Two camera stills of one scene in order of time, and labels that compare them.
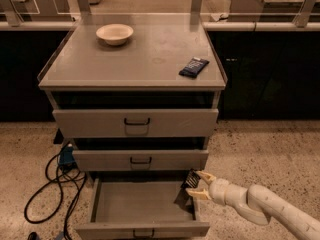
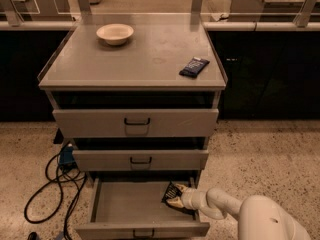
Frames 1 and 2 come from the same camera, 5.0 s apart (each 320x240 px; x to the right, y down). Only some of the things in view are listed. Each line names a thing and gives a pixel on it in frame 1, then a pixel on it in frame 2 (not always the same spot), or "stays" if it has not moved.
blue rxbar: x=194 y=67 stays
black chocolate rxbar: x=191 y=180 to x=172 y=192
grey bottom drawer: x=143 y=208 stays
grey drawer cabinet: x=137 y=95 stays
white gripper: x=217 y=187 to x=189 y=197
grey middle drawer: x=140 y=159 stays
